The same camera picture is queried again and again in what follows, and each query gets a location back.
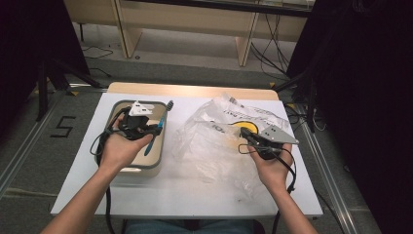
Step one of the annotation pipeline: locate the right hand-held gripper cable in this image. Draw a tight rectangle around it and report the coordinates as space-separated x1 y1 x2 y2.
238 142 298 234

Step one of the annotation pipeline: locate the person's right hand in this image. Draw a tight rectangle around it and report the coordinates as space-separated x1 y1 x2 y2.
247 142 295 197

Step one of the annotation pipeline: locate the person's left hand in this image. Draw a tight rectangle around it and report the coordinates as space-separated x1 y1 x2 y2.
98 115 154 174

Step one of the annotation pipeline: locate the grey storage bin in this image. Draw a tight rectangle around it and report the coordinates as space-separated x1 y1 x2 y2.
94 99 169 178

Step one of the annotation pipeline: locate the black metal stand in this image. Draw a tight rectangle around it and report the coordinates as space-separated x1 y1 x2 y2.
273 58 326 135

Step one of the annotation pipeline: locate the left hand-held gripper cable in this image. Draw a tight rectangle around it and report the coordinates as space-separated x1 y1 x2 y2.
89 106 131 234

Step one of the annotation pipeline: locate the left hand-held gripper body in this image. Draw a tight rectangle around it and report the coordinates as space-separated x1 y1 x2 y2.
121 100 156 141

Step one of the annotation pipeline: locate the clear plastic bag yellow face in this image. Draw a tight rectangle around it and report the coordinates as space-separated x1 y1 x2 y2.
169 92 292 203

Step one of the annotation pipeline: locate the black curtain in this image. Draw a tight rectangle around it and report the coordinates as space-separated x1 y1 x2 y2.
0 0 91 131
285 0 413 234

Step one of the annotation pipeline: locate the hand-held gripper cable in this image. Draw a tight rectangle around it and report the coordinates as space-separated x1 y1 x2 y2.
238 142 298 234
89 106 131 234

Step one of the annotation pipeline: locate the white table board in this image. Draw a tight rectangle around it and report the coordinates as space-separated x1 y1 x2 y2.
51 92 324 218

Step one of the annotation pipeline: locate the light wooden desk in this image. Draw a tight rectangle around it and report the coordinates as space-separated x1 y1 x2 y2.
62 0 316 68

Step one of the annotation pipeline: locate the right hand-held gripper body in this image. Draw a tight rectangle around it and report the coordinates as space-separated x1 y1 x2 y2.
250 125 300 161

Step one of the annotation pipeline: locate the thin black floor cable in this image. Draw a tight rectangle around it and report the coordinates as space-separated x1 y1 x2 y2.
81 44 115 79

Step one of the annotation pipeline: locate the metal floor rail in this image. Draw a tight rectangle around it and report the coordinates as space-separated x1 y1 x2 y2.
285 102 358 234
0 82 109 200

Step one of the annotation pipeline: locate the blue toothbrush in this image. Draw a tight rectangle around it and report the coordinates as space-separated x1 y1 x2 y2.
143 99 174 157

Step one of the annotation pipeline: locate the bundle of black hanging cables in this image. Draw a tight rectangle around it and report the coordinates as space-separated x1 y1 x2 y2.
249 13 293 78

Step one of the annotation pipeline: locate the black tripod stand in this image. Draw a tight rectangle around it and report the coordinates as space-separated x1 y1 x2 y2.
34 58 102 123

